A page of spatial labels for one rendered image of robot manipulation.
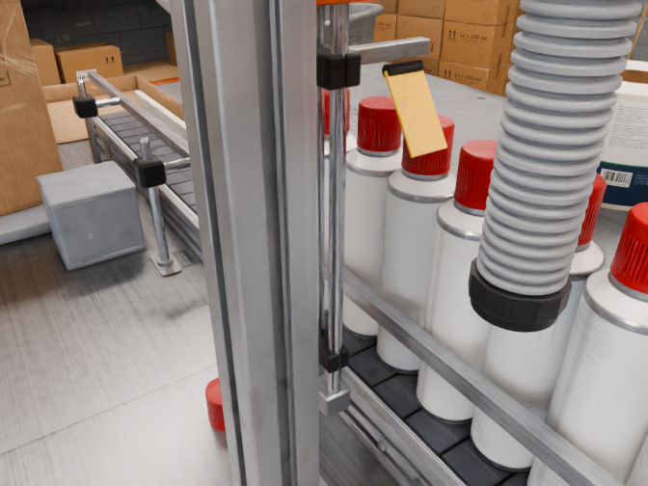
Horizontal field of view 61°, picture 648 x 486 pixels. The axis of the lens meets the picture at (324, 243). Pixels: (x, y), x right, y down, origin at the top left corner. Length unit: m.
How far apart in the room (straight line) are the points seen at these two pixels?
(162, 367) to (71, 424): 0.09
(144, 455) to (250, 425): 0.18
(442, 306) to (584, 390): 0.10
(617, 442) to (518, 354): 0.07
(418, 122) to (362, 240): 0.12
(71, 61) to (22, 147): 3.35
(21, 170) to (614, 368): 0.75
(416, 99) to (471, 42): 3.42
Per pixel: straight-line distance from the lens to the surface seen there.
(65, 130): 1.24
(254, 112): 0.23
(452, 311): 0.37
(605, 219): 0.76
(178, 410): 0.52
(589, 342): 0.31
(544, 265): 0.19
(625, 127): 0.76
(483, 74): 3.76
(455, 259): 0.35
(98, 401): 0.55
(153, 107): 1.05
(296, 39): 0.23
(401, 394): 0.45
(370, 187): 0.41
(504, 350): 0.35
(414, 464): 0.42
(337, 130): 0.31
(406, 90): 0.36
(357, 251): 0.44
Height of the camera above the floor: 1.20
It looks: 31 degrees down
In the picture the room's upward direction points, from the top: straight up
